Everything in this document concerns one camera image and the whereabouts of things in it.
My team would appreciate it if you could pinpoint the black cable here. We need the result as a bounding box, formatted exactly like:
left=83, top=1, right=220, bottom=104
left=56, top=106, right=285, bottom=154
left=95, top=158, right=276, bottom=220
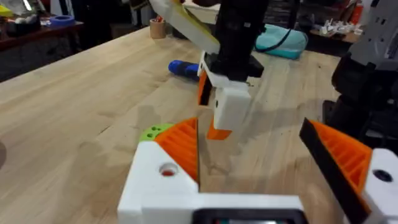
left=254, top=27, right=293, bottom=53

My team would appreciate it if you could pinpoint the dark side table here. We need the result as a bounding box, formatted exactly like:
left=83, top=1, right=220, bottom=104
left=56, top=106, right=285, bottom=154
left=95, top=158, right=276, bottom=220
left=0, top=18, right=85, bottom=52

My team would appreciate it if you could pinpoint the heap of white parts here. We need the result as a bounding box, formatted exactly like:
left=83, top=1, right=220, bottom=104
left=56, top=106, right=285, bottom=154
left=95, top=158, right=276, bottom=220
left=310, top=17, right=364, bottom=35

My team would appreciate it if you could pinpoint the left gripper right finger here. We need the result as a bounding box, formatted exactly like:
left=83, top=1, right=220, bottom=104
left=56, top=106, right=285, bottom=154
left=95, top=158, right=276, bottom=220
left=298, top=117, right=398, bottom=224

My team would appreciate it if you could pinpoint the teal soft bag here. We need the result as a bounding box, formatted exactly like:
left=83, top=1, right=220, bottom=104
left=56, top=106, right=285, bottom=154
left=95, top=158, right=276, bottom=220
left=254, top=24, right=309, bottom=60

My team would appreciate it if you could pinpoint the red bottle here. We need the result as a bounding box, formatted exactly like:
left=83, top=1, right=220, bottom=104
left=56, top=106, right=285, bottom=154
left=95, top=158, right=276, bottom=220
left=350, top=2, right=364, bottom=26

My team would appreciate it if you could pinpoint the blue electric screwdriver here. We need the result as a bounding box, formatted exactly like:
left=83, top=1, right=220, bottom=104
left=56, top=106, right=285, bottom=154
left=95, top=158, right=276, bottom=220
left=168, top=59, right=200, bottom=83

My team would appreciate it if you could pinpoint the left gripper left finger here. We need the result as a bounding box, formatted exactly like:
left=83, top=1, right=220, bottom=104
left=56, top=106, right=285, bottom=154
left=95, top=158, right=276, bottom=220
left=117, top=117, right=200, bottom=224

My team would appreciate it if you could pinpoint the green disc with holes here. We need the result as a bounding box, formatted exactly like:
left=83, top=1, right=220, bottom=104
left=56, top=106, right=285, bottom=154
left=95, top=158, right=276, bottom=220
left=138, top=123, right=174, bottom=142

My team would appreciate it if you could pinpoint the blue tape roll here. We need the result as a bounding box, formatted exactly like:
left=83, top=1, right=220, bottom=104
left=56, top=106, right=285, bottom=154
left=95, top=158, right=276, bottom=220
left=49, top=14, right=76, bottom=27

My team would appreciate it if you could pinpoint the brown cardboard tape roll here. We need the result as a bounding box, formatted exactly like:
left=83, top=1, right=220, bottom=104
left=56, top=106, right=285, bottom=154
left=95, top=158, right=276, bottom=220
left=149, top=17, right=167, bottom=40

